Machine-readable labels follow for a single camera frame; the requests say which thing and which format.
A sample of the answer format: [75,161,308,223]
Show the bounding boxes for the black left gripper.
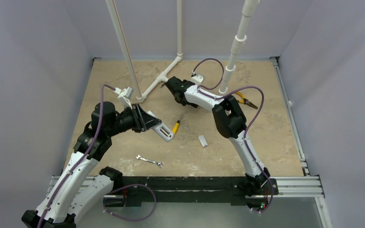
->
[106,103,161,137]

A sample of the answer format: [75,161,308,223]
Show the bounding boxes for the white remote control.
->
[148,111,174,143]

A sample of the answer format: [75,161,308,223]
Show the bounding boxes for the white battery cover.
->
[198,135,208,147]

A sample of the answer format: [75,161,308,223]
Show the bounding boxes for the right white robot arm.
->
[164,76,270,196]

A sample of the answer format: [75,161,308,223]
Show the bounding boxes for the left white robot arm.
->
[21,102,163,228]

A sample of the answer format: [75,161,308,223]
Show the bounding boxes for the silver open-end wrench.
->
[135,155,164,168]

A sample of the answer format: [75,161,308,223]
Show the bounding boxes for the white jointed vertical pipe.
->
[218,0,260,94]

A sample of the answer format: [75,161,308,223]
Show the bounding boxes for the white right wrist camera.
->
[189,73,204,85]

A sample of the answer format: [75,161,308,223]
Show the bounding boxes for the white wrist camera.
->
[114,86,134,109]
[189,73,204,85]

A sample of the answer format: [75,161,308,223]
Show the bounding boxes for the white PVC pipe frame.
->
[105,0,185,103]

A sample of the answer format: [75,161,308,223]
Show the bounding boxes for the yellow handled screwdriver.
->
[172,114,184,134]

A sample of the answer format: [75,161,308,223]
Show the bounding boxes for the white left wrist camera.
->
[114,86,134,109]

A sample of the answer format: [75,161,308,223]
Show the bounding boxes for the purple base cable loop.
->
[102,184,156,222]

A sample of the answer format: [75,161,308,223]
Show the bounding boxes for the yellow handled pliers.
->
[234,92,258,110]

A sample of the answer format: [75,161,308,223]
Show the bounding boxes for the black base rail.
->
[93,166,281,209]

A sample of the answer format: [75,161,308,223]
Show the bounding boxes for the aluminium frame rail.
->
[271,57,325,198]

